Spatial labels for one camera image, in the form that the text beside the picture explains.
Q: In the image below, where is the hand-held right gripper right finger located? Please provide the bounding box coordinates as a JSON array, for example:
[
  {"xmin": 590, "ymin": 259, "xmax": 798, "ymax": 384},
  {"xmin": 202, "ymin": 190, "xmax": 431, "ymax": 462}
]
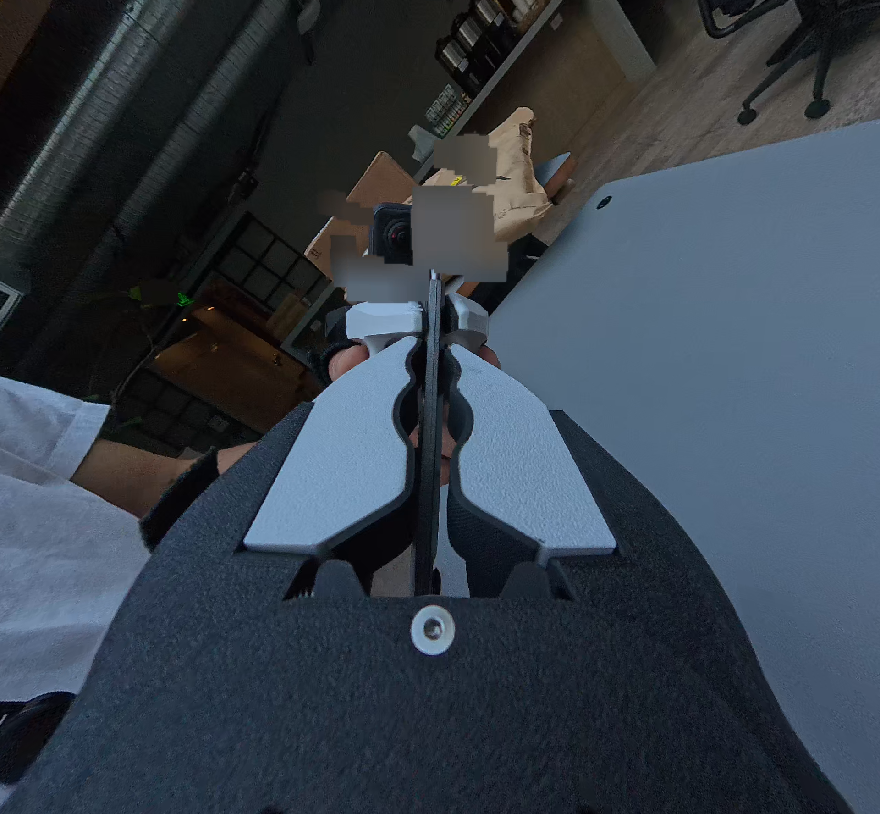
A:
[{"xmin": 440, "ymin": 343, "xmax": 618, "ymax": 566}]

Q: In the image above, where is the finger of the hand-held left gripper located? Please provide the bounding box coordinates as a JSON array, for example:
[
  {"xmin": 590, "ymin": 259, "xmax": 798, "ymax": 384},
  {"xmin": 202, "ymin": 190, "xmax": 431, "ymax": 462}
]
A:
[
  {"xmin": 346, "ymin": 300, "xmax": 424, "ymax": 355},
  {"xmin": 445, "ymin": 297, "xmax": 490, "ymax": 350}
]

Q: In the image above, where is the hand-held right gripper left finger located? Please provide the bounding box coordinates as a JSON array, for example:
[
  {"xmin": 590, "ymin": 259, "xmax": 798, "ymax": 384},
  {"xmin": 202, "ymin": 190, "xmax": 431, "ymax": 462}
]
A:
[{"xmin": 242, "ymin": 336, "xmax": 422, "ymax": 552}]

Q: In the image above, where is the metal utility knife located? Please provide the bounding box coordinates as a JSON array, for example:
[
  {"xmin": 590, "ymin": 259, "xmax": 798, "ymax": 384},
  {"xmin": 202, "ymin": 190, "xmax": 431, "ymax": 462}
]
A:
[{"xmin": 412, "ymin": 269, "xmax": 446, "ymax": 598}]

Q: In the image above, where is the brown paper mailer bag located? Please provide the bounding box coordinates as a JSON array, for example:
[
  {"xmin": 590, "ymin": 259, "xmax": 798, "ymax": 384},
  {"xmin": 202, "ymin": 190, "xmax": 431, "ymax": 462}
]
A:
[{"xmin": 481, "ymin": 105, "xmax": 559, "ymax": 245}]

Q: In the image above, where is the person's left forearm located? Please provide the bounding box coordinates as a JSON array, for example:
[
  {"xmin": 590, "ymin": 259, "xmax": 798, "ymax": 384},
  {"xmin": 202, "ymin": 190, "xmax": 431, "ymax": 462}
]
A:
[{"xmin": 69, "ymin": 439, "xmax": 231, "ymax": 519}]

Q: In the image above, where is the grey desk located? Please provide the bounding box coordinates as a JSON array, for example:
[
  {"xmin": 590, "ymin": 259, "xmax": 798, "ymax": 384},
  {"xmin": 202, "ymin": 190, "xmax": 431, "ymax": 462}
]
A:
[{"xmin": 436, "ymin": 119, "xmax": 880, "ymax": 814}]

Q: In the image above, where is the person's left hand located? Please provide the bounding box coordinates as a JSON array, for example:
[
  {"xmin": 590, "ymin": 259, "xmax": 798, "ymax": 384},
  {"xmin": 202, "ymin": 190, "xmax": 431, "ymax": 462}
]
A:
[{"xmin": 329, "ymin": 341, "xmax": 504, "ymax": 385}]

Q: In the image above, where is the black-framed window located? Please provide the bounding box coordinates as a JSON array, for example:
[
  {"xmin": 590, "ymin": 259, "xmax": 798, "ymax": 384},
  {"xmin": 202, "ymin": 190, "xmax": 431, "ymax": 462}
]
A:
[{"xmin": 199, "ymin": 212, "xmax": 334, "ymax": 309}]

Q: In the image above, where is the colourful tea box rack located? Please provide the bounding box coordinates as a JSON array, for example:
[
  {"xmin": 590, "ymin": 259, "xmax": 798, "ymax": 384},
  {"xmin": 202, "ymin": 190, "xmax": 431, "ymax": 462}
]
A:
[{"xmin": 423, "ymin": 85, "xmax": 474, "ymax": 138}]

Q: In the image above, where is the black coffee dispenser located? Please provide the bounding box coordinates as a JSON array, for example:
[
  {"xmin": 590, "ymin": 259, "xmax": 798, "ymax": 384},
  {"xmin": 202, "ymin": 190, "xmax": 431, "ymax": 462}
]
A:
[
  {"xmin": 435, "ymin": 37, "xmax": 482, "ymax": 94},
  {"xmin": 474, "ymin": 0, "xmax": 518, "ymax": 38},
  {"xmin": 455, "ymin": 12, "xmax": 497, "ymax": 65}
]

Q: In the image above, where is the green plant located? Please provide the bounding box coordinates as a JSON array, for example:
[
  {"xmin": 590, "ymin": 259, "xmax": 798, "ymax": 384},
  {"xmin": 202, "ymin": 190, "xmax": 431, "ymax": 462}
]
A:
[{"xmin": 89, "ymin": 277, "xmax": 183, "ymax": 409}]

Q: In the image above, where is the white counter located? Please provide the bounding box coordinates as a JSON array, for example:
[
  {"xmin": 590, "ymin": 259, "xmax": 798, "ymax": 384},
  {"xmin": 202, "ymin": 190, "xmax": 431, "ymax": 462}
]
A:
[{"xmin": 412, "ymin": 0, "xmax": 657, "ymax": 141}]

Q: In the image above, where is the metal ceiling duct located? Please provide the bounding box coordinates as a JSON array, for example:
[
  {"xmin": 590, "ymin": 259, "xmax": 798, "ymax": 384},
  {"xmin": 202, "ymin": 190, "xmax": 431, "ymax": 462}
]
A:
[
  {"xmin": 103, "ymin": 0, "xmax": 331, "ymax": 258},
  {"xmin": 0, "ymin": 0, "xmax": 228, "ymax": 237}
]

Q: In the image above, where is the black strap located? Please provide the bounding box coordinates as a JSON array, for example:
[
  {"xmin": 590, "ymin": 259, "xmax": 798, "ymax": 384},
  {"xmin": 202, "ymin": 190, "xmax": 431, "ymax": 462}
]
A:
[{"xmin": 0, "ymin": 690, "xmax": 77, "ymax": 787}]

